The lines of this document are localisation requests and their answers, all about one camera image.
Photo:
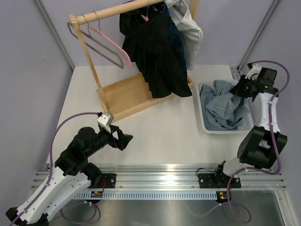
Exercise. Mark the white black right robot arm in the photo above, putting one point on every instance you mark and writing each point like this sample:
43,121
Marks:
263,144

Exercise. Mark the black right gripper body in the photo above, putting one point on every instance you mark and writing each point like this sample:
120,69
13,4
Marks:
247,84

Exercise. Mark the white plastic basket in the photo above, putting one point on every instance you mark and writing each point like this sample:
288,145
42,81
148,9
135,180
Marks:
220,111

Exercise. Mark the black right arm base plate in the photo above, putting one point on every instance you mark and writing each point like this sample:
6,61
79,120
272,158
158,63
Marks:
208,180

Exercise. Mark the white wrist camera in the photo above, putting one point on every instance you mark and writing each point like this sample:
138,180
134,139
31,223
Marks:
104,120
254,70

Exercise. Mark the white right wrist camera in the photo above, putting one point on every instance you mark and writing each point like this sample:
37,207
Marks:
254,70

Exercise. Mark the white slotted cable duct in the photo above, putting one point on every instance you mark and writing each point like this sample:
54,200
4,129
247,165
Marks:
147,195

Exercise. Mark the dark blue hanging garment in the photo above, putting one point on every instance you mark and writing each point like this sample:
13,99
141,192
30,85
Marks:
173,44

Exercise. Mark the aluminium mounting rail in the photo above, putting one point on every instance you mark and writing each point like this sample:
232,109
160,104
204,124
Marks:
182,177

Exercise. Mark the white hanging garment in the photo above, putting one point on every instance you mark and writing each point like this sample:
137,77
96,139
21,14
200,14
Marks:
191,33

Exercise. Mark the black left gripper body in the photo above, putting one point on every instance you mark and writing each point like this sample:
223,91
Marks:
114,143

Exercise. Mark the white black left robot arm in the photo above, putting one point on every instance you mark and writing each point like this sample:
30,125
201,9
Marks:
71,174

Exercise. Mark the black garment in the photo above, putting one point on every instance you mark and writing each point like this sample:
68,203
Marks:
144,44

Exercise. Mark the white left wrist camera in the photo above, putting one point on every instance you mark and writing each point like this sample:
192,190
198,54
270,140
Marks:
104,120

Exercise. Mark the pink hanger with black garment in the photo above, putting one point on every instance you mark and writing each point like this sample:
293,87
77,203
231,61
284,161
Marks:
145,16

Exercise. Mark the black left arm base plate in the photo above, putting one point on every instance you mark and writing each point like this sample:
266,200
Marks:
109,180

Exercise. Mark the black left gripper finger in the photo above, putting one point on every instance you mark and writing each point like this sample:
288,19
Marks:
117,130
123,141

